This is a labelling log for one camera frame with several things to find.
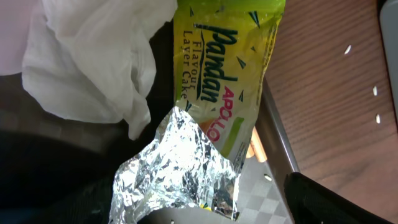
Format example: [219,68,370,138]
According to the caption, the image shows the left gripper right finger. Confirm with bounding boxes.
[284,172,392,224]

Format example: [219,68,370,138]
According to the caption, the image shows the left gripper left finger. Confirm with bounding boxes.
[1,131,116,223]

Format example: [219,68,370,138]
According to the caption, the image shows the brown serving tray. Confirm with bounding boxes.
[0,18,301,224]

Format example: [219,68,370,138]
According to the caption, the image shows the crumpled white tissue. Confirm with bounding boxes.
[22,0,177,140]

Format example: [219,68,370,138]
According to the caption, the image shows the crumpled aluminium foil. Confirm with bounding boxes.
[109,107,239,223]

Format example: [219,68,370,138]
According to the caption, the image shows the pink cup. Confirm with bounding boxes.
[0,0,38,76]

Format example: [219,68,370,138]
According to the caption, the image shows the green pandan cake wrapper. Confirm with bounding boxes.
[174,0,285,171]

